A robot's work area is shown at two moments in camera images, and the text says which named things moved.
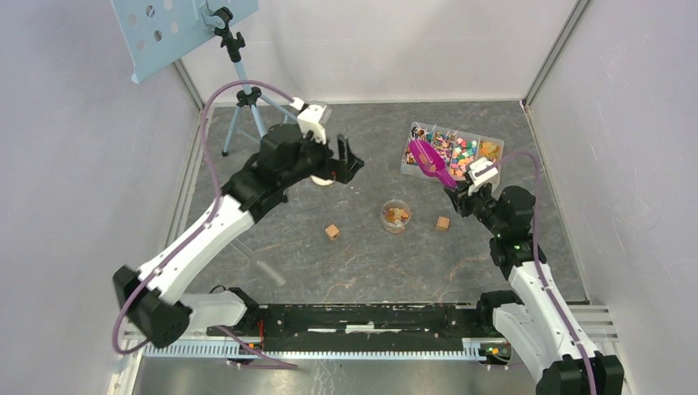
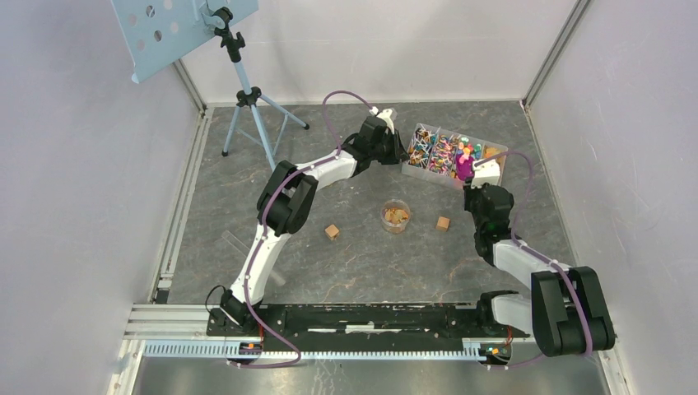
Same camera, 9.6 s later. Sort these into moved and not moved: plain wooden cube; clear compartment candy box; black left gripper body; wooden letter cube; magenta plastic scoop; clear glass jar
Moved: magenta plastic scoop; black left gripper body
Not moved: clear compartment candy box; wooden letter cube; plain wooden cube; clear glass jar
